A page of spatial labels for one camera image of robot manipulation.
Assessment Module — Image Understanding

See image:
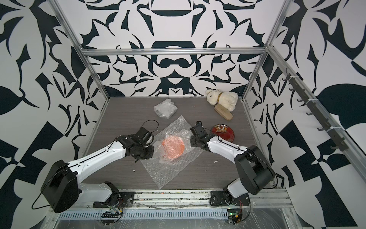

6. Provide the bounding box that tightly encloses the right electronics board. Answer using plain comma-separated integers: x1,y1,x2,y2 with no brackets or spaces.
227,209,243,225

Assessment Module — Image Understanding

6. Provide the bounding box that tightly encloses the tan wooden brush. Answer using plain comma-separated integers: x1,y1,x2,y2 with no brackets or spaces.
214,104,233,121

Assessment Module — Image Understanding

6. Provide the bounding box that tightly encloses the red floral dinner plate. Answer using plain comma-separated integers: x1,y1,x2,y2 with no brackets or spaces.
211,124,235,142

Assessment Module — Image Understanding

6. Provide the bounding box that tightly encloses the aluminium frame rail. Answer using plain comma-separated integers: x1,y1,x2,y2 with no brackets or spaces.
81,47,265,56

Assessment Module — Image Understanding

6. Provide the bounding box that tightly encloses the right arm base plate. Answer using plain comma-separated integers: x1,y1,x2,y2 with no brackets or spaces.
209,190,251,207

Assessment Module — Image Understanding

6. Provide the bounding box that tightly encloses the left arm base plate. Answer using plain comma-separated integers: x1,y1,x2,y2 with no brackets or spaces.
92,191,135,209

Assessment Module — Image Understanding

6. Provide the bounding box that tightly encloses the white plush bunny toy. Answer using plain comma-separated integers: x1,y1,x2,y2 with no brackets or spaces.
205,89,238,112

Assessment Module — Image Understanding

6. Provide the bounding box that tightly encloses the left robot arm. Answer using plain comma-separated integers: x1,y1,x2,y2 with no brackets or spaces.
41,127,154,213

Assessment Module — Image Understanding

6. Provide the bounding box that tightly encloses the orange bubble plate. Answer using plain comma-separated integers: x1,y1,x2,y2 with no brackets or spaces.
159,129,192,164

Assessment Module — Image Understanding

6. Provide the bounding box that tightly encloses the black wall hook rail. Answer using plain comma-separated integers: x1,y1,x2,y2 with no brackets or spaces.
284,68,349,152

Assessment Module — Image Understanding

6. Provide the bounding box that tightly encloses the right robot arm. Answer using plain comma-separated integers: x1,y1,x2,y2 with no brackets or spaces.
190,121,276,198

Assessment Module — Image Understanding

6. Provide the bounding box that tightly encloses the left electronics board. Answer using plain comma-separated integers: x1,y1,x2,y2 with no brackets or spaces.
100,209,124,225

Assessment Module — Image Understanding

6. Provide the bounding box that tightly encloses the electronics board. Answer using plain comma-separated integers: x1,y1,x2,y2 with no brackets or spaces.
227,209,243,225
100,209,124,225

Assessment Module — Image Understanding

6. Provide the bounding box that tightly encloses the clear bubble wrap sheet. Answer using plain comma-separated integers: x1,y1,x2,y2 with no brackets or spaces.
141,116,203,189

